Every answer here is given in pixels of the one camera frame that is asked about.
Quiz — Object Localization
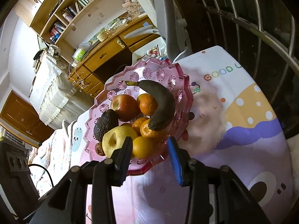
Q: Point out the row of assorted books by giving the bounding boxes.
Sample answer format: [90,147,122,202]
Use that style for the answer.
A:
[50,0,112,43]

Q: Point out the pink glass fruit plate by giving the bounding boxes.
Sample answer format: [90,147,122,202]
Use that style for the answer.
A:
[84,58,194,176]

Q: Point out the white lace cover cloth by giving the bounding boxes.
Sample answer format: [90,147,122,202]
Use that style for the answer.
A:
[29,55,78,131]

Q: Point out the wooden door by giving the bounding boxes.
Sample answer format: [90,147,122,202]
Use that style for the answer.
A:
[0,91,54,143]

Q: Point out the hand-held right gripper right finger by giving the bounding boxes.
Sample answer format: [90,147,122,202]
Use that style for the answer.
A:
[167,136,271,224]

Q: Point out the wooden bookshelf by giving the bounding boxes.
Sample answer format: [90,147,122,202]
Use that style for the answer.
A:
[15,0,150,59]

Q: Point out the small tangerine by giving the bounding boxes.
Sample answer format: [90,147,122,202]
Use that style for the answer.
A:
[140,119,164,138]
[136,93,150,105]
[131,117,149,136]
[139,97,159,116]

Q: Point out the white curtain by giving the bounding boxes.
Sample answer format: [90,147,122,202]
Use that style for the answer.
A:
[124,0,169,35]

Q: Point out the small dark wrinkled fruit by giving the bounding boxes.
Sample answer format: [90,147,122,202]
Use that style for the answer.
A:
[95,141,106,157]

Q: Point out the large orange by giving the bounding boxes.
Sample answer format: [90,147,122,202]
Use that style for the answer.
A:
[131,136,161,159]

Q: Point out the red apple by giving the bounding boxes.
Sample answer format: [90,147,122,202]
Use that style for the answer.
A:
[110,94,141,122]

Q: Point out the grey office chair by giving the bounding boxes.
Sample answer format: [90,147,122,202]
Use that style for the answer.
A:
[124,0,195,62]

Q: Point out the brown patterned paper bag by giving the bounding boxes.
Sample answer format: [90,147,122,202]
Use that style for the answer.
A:
[126,0,143,17]

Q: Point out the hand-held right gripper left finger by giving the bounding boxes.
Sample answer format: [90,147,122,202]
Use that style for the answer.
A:
[29,136,133,224]

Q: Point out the black cable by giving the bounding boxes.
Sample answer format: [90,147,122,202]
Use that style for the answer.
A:
[28,163,55,188]

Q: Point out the white charging cable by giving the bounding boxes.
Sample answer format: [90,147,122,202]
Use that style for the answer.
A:
[68,62,90,92]

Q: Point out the dark green avocado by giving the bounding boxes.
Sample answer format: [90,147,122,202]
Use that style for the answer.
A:
[93,109,119,142]

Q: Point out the metal railing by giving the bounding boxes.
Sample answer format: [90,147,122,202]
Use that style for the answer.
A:
[187,0,299,75]

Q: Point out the green tissue pack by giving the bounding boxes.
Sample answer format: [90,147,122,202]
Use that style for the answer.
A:
[73,48,88,61]

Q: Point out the yellow pear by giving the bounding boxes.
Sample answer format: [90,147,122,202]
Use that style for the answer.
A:
[102,125,139,158]

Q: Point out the wooden desk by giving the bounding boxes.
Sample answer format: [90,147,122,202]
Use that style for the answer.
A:
[68,16,164,98]

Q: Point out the dark overripe banana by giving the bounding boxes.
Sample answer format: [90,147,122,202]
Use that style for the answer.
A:
[124,80,175,131]

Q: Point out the floral quilt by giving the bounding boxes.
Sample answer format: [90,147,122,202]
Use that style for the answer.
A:
[28,119,78,197]

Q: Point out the round beige container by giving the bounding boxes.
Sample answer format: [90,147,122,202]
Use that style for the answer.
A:
[97,31,110,42]

